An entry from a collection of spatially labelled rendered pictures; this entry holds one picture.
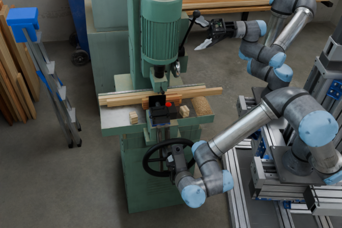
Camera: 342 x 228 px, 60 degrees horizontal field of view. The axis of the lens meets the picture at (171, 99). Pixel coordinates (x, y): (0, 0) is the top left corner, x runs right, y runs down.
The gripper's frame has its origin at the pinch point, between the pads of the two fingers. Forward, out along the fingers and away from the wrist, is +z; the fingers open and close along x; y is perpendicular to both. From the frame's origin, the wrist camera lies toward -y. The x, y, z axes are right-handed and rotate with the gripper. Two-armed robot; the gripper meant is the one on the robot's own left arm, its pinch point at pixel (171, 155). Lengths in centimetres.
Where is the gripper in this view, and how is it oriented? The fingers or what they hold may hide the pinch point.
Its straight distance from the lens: 136.1
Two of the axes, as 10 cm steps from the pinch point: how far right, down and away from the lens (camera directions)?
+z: -2.2, -1.9, 9.6
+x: 9.7, -1.1, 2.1
